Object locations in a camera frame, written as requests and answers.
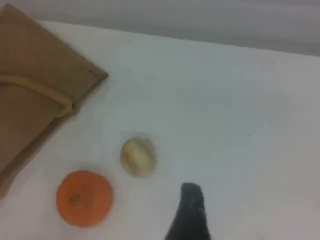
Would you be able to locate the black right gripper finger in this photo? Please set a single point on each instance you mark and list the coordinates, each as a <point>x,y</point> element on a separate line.
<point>191,215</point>

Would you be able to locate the brown jute tote bag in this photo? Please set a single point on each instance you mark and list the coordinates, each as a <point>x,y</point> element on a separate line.
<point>30,75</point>

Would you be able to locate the orange mandarin with stem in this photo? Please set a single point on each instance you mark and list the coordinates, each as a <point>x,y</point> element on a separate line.
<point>84,198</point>

